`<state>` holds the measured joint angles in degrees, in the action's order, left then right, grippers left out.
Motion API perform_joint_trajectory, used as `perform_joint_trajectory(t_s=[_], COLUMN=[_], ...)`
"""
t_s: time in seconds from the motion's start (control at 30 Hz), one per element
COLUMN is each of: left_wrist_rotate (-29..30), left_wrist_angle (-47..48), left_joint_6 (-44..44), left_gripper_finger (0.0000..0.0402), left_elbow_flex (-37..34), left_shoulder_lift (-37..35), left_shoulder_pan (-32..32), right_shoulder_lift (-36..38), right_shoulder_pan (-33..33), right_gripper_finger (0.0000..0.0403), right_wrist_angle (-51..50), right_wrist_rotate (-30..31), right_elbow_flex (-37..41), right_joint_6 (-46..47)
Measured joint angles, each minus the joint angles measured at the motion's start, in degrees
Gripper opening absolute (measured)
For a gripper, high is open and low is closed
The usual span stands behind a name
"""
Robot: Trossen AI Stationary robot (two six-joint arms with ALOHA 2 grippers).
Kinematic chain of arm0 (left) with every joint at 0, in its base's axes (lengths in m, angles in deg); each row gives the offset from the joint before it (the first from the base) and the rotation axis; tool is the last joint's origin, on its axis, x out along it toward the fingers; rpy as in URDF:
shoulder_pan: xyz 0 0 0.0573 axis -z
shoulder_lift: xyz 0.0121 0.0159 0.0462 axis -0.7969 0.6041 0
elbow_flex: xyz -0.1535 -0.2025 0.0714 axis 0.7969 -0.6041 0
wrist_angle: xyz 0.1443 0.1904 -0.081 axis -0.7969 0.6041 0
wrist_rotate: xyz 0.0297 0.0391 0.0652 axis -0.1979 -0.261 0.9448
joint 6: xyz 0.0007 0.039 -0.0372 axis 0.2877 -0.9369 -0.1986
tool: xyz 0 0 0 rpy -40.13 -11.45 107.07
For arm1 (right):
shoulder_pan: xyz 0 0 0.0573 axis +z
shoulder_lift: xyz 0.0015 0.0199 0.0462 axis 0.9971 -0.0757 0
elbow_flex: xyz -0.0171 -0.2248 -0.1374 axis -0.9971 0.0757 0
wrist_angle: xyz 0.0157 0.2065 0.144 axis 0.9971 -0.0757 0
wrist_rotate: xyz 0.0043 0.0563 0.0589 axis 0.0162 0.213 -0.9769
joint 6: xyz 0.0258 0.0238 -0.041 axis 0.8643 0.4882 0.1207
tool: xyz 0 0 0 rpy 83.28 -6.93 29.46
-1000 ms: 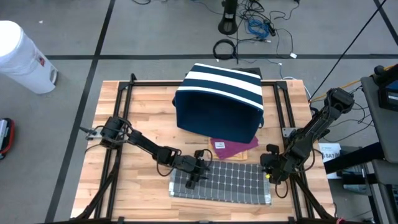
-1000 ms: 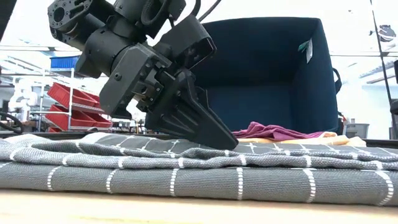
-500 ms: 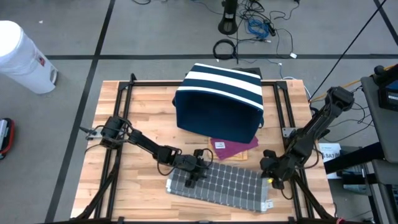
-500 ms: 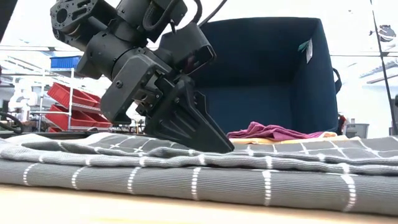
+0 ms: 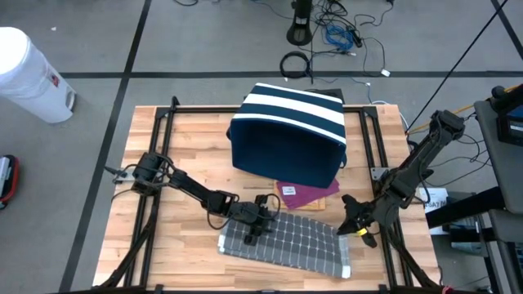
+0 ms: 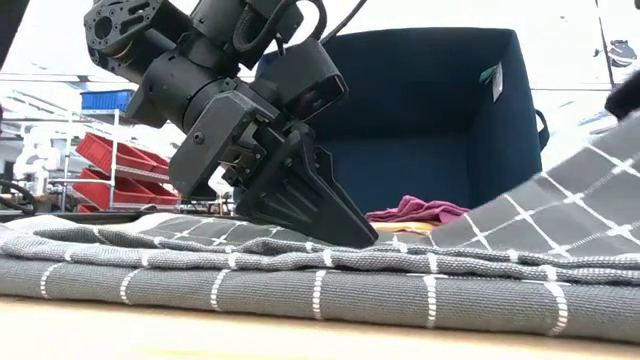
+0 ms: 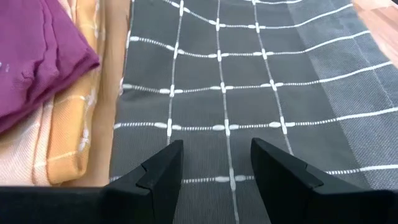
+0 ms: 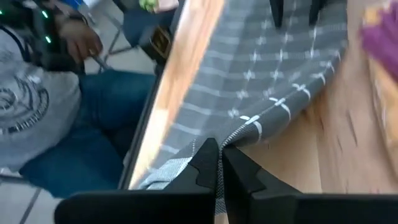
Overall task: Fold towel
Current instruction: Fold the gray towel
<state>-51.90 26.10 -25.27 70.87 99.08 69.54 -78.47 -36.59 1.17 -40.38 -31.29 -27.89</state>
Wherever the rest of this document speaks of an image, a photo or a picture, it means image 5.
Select black floor mat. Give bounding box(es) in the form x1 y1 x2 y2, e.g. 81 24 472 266
304 88 346 105

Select navy white striped basket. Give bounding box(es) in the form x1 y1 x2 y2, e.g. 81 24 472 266
226 82 348 189

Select black equipment box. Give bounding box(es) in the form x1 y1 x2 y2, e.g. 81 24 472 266
489 84 523 147

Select red black device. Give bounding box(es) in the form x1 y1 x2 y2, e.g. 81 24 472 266
0 154 20 211

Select black power strip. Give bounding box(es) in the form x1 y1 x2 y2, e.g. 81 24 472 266
346 24 364 49

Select yellow cable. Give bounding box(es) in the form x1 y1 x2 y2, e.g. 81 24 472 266
406 83 523 136

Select grey checked towel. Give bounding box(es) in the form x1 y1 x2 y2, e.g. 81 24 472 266
217 210 352 279

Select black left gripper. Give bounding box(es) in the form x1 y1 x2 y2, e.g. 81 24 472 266
233 194 274 247

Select white paper sheet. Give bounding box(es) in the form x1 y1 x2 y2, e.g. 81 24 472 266
418 187 450 237

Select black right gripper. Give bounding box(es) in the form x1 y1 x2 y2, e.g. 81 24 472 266
336 194 379 249

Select blue cable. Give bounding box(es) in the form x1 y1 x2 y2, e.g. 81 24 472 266
324 24 355 52

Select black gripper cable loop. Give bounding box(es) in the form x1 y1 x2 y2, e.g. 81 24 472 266
263 193 282 222

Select black stand base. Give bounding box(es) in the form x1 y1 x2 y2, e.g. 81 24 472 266
285 0 315 47

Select tangled black cable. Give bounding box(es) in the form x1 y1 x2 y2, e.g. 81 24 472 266
310 0 396 78

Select grey side table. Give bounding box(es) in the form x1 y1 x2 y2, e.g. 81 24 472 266
473 100 523 294

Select white trash bin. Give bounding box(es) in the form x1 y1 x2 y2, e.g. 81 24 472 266
0 26 78 124

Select coiled black cable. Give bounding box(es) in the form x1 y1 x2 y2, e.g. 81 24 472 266
279 50 313 80

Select black aluminium table frame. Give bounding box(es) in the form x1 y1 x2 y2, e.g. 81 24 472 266
97 96 441 294

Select thin black pole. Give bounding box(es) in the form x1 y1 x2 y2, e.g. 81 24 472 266
406 0 512 132

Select purple towel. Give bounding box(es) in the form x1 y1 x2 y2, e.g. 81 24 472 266
275 177 341 210

